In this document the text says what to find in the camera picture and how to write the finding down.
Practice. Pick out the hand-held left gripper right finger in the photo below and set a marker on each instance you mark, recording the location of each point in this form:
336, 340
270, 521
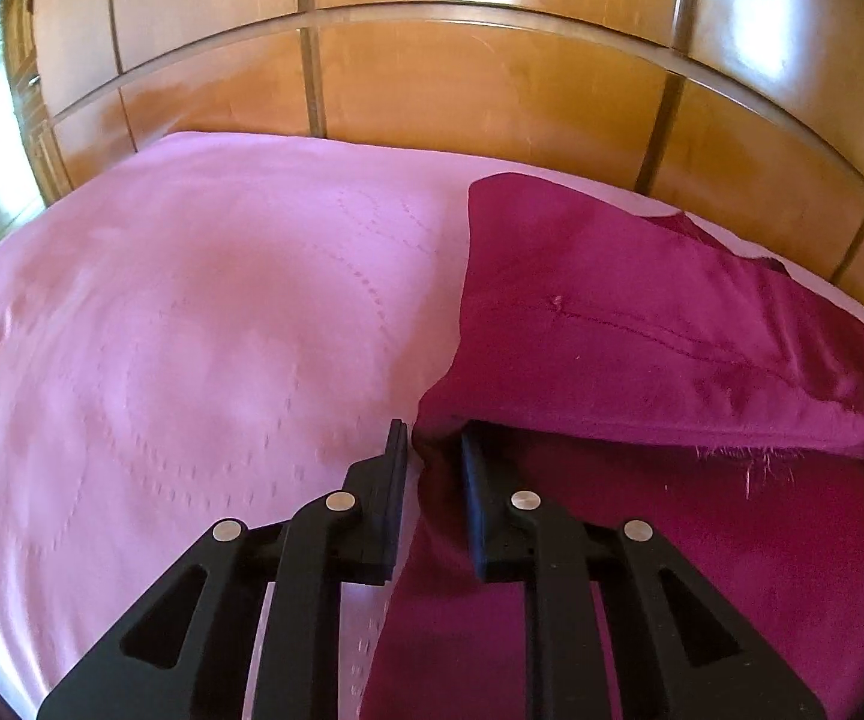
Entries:
496, 532

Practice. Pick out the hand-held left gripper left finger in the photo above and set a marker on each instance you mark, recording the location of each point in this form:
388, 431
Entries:
379, 517

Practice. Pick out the maroon garment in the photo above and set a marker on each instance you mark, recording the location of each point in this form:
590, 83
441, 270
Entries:
627, 315

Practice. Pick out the pink bedspread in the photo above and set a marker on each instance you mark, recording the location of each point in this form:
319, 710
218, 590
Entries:
177, 315

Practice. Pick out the wooden wardrobe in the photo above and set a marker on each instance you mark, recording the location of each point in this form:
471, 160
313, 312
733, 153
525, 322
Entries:
477, 90

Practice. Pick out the wooden panelled door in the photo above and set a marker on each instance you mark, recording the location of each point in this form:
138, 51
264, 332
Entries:
34, 142

